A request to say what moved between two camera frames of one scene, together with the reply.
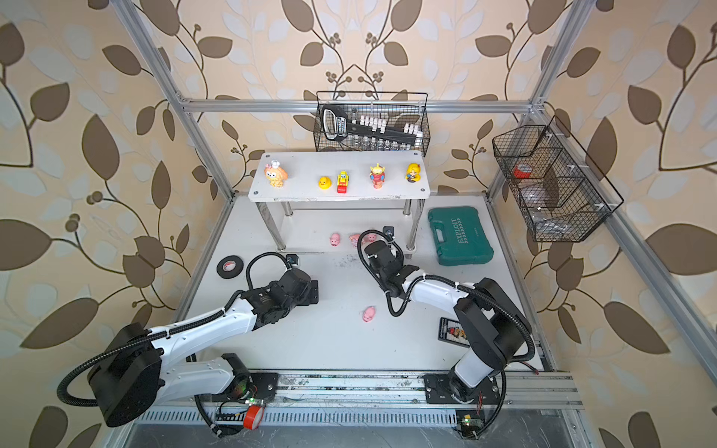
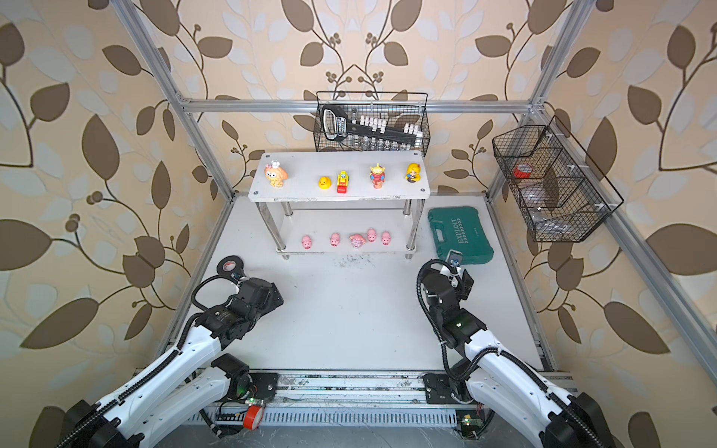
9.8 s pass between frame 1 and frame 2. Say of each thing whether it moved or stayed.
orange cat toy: stayed
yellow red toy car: stayed
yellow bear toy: stayed
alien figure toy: stayed
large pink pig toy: stayed
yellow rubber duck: stayed
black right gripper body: moved
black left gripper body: moved
